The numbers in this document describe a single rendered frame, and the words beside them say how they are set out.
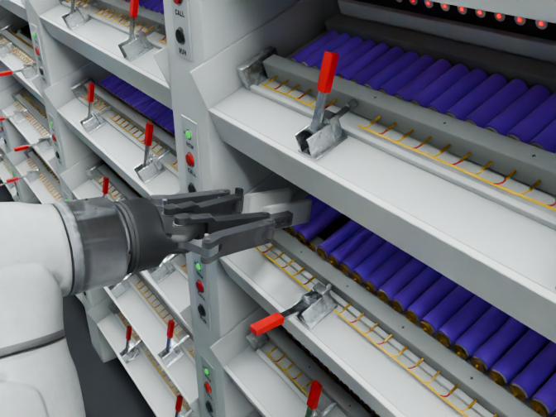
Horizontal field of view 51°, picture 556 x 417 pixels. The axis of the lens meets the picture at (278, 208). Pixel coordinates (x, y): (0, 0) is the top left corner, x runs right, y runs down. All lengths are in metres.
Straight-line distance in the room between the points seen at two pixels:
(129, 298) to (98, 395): 0.38
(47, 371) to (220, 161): 0.32
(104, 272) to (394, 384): 0.29
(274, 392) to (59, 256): 0.40
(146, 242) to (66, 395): 0.15
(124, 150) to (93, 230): 0.53
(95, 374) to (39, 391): 1.18
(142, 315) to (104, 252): 0.75
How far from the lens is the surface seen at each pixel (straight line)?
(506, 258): 0.42
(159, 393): 1.41
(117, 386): 1.67
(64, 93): 1.37
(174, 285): 1.04
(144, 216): 0.59
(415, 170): 0.50
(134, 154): 1.06
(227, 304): 0.83
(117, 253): 0.57
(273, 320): 0.62
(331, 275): 0.65
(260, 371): 0.87
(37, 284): 0.54
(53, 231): 0.55
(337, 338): 0.63
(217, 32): 0.67
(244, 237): 0.62
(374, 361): 0.60
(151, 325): 1.28
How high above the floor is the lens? 1.15
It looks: 28 degrees down
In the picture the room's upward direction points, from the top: straight up
